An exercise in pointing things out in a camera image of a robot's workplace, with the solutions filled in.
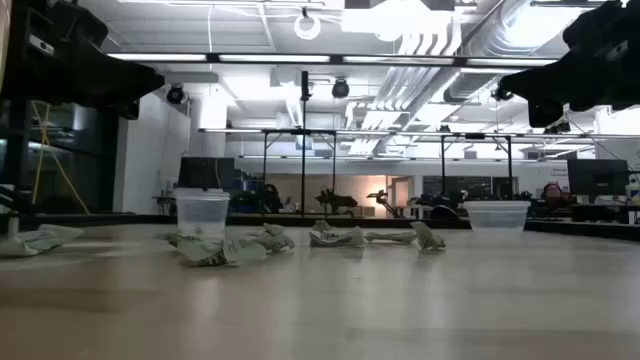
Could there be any overhead bar with light strips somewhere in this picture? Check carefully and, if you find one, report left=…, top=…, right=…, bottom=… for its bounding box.
left=106, top=51, right=560, bottom=69

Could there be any yellow extension cable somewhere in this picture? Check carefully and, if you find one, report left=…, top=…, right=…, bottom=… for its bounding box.
left=30, top=101, right=92, bottom=215

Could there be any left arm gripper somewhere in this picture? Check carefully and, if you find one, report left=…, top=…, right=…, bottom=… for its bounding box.
left=0, top=0, right=165, bottom=121

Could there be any large printed wrapper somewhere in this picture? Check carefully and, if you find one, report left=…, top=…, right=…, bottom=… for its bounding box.
left=176, top=236, right=269, bottom=268

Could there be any white coiled cable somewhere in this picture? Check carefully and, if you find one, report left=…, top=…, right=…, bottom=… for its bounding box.
left=292, top=6, right=323, bottom=42

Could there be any person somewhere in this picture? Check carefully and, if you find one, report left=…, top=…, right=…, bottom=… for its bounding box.
left=259, top=182, right=286, bottom=215

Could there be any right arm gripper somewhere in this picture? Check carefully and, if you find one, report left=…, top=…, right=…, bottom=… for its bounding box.
left=498, top=0, right=640, bottom=129

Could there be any shallow clear plastic container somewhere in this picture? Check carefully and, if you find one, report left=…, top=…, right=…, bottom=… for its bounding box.
left=462, top=199, right=532, bottom=234

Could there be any black tripod stand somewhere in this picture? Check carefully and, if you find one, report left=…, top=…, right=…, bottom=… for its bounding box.
left=298, top=69, right=313, bottom=218

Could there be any white paper wrapper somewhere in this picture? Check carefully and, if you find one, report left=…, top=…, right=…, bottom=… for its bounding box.
left=410, top=220, right=447, bottom=253
left=248, top=222, right=296, bottom=253
left=308, top=220, right=367, bottom=249
left=0, top=223, right=85, bottom=259
left=364, top=230, right=418, bottom=246

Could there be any black shelving unit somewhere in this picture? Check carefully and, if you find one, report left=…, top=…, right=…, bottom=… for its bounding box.
left=0, top=97, right=122, bottom=216

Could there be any tall clear plastic cup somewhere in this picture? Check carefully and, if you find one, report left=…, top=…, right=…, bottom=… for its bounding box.
left=173, top=187, right=232, bottom=241

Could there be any silver ventilation duct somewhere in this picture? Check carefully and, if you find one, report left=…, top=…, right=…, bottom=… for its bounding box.
left=442, top=0, right=566, bottom=104

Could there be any black background rig frame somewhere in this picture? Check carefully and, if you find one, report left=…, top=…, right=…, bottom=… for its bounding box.
left=260, top=128, right=339, bottom=202
left=438, top=132, right=516, bottom=199

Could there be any black computer monitor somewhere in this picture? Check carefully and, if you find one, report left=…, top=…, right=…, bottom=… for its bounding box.
left=566, top=158, right=630, bottom=197
left=177, top=156, right=236, bottom=192

